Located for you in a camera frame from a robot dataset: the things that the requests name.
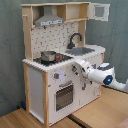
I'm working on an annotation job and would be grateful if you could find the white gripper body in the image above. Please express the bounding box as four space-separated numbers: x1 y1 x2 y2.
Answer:
74 59 93 79

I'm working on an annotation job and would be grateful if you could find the white oven door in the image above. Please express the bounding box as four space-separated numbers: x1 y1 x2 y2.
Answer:
49 78 82 126

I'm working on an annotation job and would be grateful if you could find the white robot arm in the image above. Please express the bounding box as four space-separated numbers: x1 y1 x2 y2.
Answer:
75 59 128 94

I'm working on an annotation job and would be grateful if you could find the wooden toy kitchen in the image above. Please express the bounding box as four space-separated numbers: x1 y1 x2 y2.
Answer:
22 2 105 127

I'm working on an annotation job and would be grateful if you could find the grey sink basin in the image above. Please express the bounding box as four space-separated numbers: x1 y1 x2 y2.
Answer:
66 47 94 56

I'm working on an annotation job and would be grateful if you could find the white cabinet door with dispenser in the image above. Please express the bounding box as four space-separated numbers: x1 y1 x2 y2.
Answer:
80 55 102 106

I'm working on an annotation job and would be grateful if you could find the black faucet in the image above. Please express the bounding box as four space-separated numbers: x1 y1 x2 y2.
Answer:
67 33 82 49

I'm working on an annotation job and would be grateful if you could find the black stovetop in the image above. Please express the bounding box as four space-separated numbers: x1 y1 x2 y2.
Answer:
34 53 71 67

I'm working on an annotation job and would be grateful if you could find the left stove knob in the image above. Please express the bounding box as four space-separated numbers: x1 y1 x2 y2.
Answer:
54 73 60 79

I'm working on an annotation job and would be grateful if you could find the silver cooking pot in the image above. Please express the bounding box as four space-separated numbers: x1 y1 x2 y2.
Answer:
41 51 56 61

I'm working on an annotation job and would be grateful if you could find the white microwave door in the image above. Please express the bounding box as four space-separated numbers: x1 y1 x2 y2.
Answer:
88 3 110 21

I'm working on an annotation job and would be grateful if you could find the grey range hood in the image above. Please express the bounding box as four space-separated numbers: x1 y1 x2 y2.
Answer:
35 5 64 27

